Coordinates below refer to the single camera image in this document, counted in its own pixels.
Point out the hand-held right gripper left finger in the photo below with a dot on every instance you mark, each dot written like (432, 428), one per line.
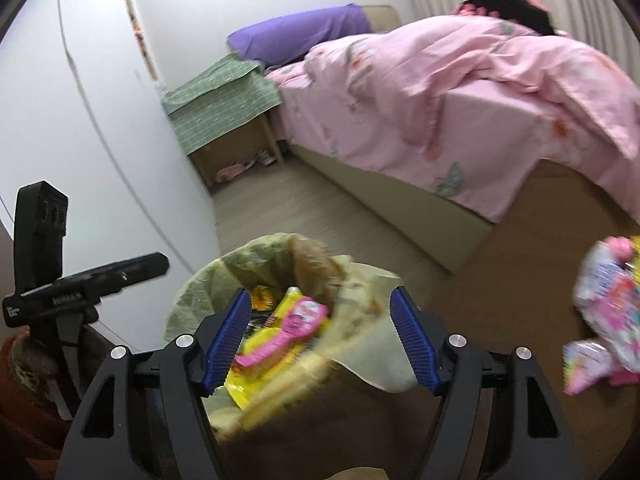
(227, 345)

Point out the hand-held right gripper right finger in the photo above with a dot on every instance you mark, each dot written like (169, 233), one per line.
(412, 345)

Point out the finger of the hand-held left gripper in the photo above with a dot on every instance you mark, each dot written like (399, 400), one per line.
(140, 267)

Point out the yellow snack packet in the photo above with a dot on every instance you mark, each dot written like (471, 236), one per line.
(250, 380)

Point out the bin with yellow bag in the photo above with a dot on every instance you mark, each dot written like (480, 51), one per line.
(200, 285)

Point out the pink snack packet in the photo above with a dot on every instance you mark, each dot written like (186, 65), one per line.
(300, 320)

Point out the small pink white packet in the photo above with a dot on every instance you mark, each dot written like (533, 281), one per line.
(585, 365)

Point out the colourful cartoon snack packet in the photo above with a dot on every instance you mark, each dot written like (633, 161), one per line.
(610, 300)

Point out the white door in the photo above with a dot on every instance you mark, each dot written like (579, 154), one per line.
(75, 135)

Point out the pink slipper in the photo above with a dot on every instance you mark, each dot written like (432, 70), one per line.
(232, 172)

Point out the bed with pink sheet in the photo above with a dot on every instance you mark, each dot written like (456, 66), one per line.
(375, 200)

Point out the wooden nightstand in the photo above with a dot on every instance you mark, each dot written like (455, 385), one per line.
(235, 150)

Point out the white black shoe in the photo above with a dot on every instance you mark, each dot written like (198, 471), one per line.
(265, 157)

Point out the green checked cloth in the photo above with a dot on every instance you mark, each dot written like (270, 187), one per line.
(220, 95)

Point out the pink floral duvet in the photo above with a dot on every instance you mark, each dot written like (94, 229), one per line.
(450, 70)

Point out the purple pillow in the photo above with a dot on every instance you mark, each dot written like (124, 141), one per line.
(300, 35)

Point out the beige headboard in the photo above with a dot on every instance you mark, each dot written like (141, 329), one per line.
(382, 19)

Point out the black pink printed garment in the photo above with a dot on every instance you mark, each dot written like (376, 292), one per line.
(515, 12)

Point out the colourful wall sticker strip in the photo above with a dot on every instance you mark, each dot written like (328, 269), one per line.
(134, 25)

